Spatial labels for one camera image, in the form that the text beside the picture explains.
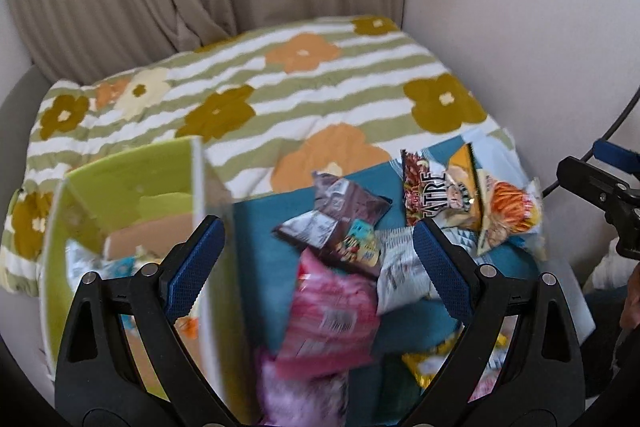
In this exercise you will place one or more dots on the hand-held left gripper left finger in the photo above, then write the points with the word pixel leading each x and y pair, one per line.
pixel 192 267

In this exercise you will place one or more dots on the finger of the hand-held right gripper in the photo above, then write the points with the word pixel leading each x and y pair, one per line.
pixel 590 184
pixel 617 155

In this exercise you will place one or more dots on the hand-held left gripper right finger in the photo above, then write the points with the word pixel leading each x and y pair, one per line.
pixel 445 267

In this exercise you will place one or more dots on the silver printed snack packet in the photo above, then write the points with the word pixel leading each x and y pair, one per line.
pixel 400 272

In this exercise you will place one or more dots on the red and white snack packet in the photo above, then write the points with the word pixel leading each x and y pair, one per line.
pixel 425 187

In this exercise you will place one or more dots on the orange and yellow snack packet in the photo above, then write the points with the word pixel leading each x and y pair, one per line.
pixel 505 207

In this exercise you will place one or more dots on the green cardboard box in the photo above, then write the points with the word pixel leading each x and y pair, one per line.
pixel 130 187

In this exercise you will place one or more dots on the brown snack packet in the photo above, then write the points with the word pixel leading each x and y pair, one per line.
pixel 345 202

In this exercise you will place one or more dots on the pink snack packet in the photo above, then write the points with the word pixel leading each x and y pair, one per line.
pixel 330 307

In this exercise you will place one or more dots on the purple snack packet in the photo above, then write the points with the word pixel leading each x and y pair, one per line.
pixel 300 397

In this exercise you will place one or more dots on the white cloth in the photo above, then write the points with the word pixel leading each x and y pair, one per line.
pixel 610 264

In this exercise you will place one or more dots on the teal patterned cloth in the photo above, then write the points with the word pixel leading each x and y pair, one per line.
pixel 265 227

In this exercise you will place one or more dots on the dark cloth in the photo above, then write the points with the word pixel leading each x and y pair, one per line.
pixel 605 342

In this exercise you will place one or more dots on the floral striped blanket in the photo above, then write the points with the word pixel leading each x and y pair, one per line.
pixel 300 97

